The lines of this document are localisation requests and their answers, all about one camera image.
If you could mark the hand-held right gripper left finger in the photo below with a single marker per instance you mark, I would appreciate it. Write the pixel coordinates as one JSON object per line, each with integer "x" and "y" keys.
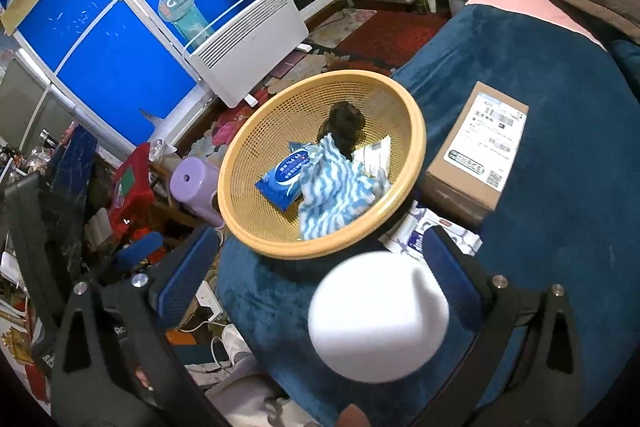
{"x": 187, "y": 272}

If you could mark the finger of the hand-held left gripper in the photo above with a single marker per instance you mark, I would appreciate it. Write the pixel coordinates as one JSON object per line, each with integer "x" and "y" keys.
{"x": 140, "y": 248}

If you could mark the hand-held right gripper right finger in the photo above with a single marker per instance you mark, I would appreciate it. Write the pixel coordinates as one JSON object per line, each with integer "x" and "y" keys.
{"x": 452, "y": 277}

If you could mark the blue wet wipes pack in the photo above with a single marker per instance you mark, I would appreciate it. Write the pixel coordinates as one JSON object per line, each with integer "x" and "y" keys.
{"x": 280, "y": 179}

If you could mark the cotton swab bag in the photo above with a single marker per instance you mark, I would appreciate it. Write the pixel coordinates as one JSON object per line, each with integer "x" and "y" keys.
{"x": 375, "y": 154}

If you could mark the blue white striped cloth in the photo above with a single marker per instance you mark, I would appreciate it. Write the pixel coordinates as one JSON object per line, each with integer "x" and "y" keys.
{"x": 335, "y": 192}

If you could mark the orange plastic basket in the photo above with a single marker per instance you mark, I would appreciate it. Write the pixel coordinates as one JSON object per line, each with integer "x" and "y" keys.
{"x": 260, "y": 127}

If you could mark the black fuzzy eye mask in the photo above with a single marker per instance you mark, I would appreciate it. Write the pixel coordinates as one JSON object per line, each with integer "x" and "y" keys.
{"x": 342, "y": 124}

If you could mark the person's right hand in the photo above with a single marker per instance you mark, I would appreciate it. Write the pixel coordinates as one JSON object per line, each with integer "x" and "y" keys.
{"x": 355, "y": 417}

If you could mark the white power strip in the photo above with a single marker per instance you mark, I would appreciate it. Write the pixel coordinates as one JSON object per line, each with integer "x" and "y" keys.
{"x": 210, "y": 302}

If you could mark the white and blue wipes pack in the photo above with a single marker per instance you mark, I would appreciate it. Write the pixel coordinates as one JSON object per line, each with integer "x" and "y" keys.
{"x": 415, "y": 232}

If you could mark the red bag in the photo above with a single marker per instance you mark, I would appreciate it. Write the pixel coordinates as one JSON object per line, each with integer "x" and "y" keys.
{"x": 131, "y": 187}

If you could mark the purple plastic container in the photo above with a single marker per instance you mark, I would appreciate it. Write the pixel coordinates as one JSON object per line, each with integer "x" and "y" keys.
{"x": 192, "y": 187}

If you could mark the dark blue glossy bag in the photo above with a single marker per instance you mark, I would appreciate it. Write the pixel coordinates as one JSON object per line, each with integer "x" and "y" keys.
{"x": 75, "y": 197}

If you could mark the white plastic cup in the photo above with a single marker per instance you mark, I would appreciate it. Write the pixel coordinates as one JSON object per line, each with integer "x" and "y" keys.
{"x": 380, "y": 317}

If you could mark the cardboard box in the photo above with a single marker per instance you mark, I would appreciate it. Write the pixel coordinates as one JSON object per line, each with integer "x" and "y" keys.
{"x": 480, "y": 147}

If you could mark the white-framed blue window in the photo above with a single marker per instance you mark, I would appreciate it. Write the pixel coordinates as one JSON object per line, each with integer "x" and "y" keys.
{"x": 100, "y": 32}

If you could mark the white panel heater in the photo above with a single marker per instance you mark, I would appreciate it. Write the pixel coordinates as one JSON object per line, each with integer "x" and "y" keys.
{"x": 245, "y": 42}

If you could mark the cup picture window sticker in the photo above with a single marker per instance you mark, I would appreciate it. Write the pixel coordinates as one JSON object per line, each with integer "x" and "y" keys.
{"x": 182, "y": 12}

